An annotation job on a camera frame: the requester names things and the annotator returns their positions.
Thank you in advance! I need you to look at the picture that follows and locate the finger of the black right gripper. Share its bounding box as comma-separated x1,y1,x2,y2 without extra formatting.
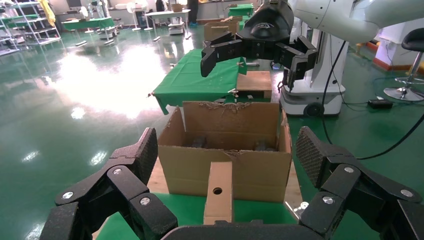
200,31,248,78
273,35,319,92

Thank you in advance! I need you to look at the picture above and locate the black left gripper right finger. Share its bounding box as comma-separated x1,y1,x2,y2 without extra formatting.
295,125,424,240

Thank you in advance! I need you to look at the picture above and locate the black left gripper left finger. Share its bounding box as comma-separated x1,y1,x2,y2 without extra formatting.
39,127,179,240

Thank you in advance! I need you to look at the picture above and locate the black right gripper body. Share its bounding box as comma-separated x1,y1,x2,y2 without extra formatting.
237,0,295,62

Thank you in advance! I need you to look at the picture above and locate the small brown cardboard box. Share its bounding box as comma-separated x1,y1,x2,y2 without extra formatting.
202,161,234,226

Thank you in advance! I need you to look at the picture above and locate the closed brown cardboard carton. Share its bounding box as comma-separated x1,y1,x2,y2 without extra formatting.
203,21,240,42

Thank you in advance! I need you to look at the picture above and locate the large open cardboard carton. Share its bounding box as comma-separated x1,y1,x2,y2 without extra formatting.
157,100,293,204

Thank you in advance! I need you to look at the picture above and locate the green cloth covered table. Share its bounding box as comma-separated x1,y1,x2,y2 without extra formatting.
228,3,255,17
62,17,116,46
238,15,252,31

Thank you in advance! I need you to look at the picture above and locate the green table cloth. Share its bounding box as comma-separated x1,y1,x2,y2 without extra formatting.
152,48,248,116
96,192,298,240

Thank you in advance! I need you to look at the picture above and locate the white wheeled background robot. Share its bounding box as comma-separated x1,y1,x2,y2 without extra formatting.
279,28,349,117

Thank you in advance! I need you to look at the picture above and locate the white wheeled cart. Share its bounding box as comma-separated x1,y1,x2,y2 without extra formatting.
98,26,117,41
168,16,185,36

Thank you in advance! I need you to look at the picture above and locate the white table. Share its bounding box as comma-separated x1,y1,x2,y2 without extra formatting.
144,9,192,41

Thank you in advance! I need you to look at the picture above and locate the black power adapter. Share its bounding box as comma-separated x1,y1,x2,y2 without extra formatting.
367,98,394,110

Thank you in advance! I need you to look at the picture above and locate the white standing fan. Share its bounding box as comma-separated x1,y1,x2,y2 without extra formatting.
126,2,142,32
79,5,95,34

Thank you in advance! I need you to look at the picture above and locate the black swivel stool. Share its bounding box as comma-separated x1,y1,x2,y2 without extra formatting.
383,28,424,103

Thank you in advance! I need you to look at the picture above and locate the yellow hanging garment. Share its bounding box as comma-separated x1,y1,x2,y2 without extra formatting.
38,0,57,27

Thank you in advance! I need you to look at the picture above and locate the metal shelving rack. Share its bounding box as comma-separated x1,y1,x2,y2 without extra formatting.
0,0,62,57

